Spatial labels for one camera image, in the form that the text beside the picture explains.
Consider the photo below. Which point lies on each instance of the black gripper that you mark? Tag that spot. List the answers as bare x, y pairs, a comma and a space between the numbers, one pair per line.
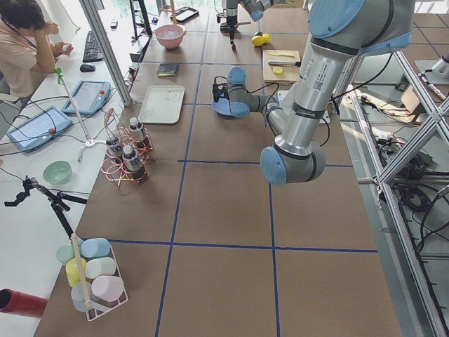
231, 15
223, 95

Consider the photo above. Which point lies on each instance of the blue plate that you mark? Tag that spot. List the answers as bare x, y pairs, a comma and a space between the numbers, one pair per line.
222, 107

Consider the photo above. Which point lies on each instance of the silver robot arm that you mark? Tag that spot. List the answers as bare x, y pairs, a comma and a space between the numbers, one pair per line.
338, 31
255, 9

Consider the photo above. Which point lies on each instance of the yellow lemon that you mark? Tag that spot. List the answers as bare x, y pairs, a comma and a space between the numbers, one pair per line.
258, 40
266, 38

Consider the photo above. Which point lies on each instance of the yellow plastic knife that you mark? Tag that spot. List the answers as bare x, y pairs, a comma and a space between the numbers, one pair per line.
290, 55

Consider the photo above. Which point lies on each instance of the wooden cutting board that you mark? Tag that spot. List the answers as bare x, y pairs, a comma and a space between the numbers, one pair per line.
290, 74

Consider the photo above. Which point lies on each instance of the half lemon slice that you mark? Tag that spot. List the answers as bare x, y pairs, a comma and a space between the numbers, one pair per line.
277, 71

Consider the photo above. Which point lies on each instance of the grey folded cloth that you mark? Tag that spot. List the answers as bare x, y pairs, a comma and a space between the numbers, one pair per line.
168, 70

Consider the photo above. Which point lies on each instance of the cream bear tray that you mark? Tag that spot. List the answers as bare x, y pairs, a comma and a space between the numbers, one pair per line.
162, 104

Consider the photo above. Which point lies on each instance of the pink bowl of ice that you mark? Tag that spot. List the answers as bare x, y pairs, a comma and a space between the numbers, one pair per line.
170, 36

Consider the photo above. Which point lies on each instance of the dark drink bottle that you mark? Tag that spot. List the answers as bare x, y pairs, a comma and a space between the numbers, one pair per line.
133, 164
114, 149
138, 132

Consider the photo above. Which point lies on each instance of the blue teach pendant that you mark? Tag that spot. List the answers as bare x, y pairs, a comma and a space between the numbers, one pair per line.
90, 96
39, 129

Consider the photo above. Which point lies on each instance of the black keyboard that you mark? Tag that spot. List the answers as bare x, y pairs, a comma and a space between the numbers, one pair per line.
92, 52

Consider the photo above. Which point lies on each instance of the black mouse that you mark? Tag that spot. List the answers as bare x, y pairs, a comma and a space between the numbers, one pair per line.
87, 67

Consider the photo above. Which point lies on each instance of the green bowl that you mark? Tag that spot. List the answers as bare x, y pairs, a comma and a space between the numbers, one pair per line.
57, 173

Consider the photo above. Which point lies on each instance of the seated person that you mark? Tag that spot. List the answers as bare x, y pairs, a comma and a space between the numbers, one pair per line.
27, 54

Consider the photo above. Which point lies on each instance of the blue cup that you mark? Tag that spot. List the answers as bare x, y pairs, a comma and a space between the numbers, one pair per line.
95, 248

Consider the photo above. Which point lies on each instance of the pink cup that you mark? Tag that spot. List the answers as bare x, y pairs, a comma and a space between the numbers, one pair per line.
108, 288

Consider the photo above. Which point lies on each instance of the yellow cup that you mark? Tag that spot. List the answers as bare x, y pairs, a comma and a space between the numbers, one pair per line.
72, 272

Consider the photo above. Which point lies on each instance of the red cylinder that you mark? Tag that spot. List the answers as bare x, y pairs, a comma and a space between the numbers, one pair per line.
18, 303

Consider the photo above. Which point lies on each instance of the copper wire bottle rack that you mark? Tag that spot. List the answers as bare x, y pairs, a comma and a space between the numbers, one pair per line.
117, 173

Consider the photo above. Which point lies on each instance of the aluminium frame post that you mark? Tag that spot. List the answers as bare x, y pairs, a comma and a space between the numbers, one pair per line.
97, 27

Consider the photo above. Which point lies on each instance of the white wire cup rack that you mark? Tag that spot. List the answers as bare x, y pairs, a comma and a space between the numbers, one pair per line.
92, 272

